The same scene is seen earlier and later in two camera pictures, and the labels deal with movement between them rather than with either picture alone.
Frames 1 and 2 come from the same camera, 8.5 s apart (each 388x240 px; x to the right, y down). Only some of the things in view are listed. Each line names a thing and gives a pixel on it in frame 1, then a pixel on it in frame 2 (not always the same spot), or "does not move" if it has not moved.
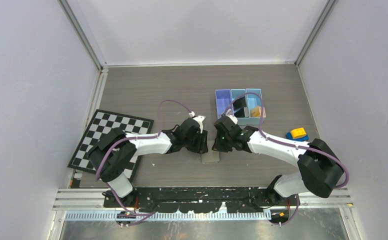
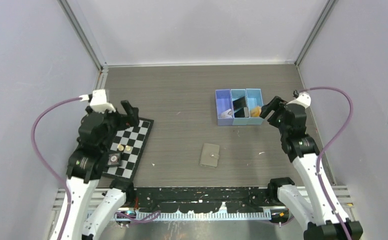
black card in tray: [238, 105] does not move
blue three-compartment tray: [246, 104] does not move
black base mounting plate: [200, 200] does not move
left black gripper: [201, 147] to [133, 119]
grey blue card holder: [212, 157] does not move
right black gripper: [217, 146] to [277, 104]
